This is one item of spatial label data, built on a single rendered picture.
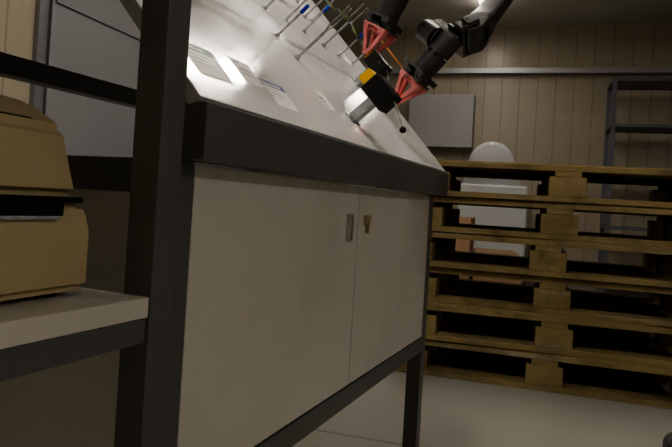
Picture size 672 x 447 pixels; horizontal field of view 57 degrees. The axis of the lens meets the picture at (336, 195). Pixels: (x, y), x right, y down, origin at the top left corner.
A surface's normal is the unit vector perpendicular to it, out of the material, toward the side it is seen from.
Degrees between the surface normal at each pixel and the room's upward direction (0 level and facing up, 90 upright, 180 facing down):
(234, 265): 90
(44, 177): 72
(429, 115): 90
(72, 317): 90
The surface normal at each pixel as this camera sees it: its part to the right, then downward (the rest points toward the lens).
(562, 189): -0.25, -0.03
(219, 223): 0.92, 0.05
